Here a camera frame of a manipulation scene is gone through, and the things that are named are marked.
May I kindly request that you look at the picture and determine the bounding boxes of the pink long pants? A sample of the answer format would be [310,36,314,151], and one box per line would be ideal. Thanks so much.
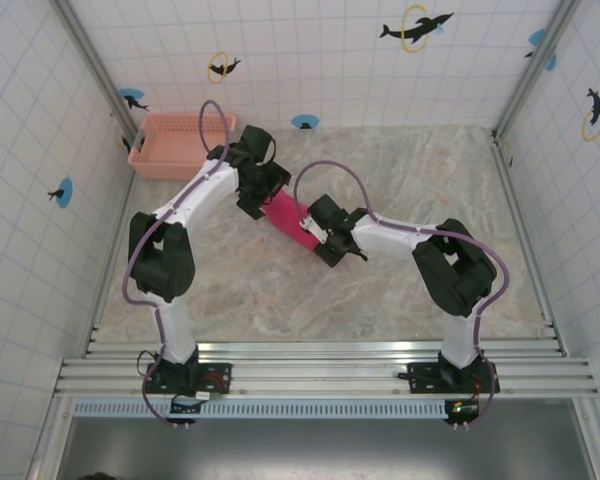
[262,192,322,257]

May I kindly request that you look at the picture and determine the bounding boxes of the pink plastic basket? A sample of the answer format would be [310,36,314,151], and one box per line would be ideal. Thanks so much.
[128,112,239,181]

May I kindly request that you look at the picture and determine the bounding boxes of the right connector board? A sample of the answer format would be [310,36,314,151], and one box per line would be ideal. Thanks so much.
[443,397,481,431]

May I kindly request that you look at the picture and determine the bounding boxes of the connector board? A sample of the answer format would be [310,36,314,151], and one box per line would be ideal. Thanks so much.
[443,397,481,431]
[168,393,202,430]

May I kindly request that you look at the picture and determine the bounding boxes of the left connector board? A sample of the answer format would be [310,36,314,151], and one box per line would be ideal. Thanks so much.
[168,393,202,430]

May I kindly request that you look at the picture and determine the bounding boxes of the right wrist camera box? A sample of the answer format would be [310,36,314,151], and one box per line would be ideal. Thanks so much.
[298,214,331,247]

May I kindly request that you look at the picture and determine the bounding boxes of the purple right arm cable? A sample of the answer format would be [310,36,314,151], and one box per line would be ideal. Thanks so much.
[293,159,511,429]

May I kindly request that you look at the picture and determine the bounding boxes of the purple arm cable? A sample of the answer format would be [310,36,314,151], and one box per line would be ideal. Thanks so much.
[122,99,232,427]
[293,159,511,429]

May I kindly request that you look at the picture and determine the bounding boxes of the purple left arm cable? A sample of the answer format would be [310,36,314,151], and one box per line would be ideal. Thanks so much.
[122,99,232,427]

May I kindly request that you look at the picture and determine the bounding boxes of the aluminium mounting rail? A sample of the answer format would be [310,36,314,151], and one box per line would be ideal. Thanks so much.
[53,341,600,400]

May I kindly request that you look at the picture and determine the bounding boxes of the aluminium side rail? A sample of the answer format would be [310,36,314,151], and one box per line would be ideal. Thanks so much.
[489,137,569,357]
[82,149,142,359]

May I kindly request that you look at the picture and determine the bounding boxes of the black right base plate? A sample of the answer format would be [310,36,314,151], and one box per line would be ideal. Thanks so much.
[397,360,501,396]

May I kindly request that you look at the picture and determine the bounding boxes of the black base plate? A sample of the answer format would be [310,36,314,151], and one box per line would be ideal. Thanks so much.
[397,360,501,396]
[143,360,234,396]

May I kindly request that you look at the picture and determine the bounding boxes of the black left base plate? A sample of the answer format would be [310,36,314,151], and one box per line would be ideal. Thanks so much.
[143,360,234,396]

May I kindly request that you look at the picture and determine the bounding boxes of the slotted cable duct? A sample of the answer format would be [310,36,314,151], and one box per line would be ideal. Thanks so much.
[72,398,454,419]

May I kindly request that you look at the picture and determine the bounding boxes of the aluminium corner post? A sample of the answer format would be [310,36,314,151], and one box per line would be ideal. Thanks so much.
[494,0,584,141]
[49,0,144,139]

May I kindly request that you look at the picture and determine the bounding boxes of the upright dolphin yellow ring sticker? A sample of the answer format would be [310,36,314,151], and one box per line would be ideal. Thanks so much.
[581,87,600,142]

